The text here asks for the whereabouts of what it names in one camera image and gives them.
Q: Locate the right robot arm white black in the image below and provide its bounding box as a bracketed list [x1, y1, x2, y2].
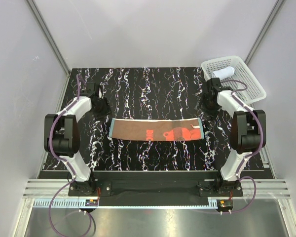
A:
[197, 78, 266, 196]

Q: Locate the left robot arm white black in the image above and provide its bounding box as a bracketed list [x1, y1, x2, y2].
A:
[44, 83, 111, 196]

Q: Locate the white plastic mesh basket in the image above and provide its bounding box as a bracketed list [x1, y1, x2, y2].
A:
[201, 56, 266, 105]

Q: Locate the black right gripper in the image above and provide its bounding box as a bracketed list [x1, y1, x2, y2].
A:
[194, 93, 222, 121]

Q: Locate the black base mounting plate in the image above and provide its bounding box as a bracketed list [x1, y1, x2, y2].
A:
[69, 171, 243, 198]

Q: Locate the orange patterned towel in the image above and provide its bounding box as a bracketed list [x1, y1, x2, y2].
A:
[109, 118, 204, 142]

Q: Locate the aluminium frame rail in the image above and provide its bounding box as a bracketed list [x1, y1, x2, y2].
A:
[23, 179, 290, 209]

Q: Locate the white terry towel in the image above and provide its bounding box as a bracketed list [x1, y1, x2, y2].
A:
[211, 66, 235, 80]

